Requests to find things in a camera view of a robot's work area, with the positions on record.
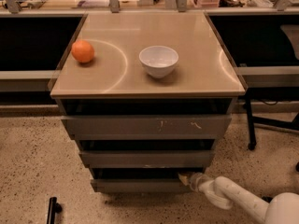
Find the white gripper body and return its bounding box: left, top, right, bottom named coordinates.
left=190, top=173, right=214, bottom=193

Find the grey bottom drawer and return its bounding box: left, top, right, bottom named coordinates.
left=91, top=168, right=204, bottom=193

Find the grey drawer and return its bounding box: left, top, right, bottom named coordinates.
left=79, top=150, right=214, bottom=168
left=62, top=115, right=232, bottom=140
left=91, top=168, right=204, bottom=193

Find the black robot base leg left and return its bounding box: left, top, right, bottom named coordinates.
left=46, top=197, right=63, bottom=224

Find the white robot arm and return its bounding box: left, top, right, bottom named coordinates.
left=178, top=172, right=299, bottom=224

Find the grey drawer cabinet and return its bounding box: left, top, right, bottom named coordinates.
left=50, top=12, right=246, bottom=193

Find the grey middle drawer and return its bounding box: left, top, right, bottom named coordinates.
left=79, top=150, right=214, bottom=168

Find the grey top drawer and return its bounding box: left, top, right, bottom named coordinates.
left=62, top=115, right=232, bottom=140

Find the black table leg with caster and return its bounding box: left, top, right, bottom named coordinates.
left=245, top=96, right=256, bottom=150

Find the white bowl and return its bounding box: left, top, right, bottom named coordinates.
left=139, top=46, right=178, bottom=78

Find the orange fruit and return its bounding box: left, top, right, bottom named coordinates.
left=71, top=40, right=94, bottom=63

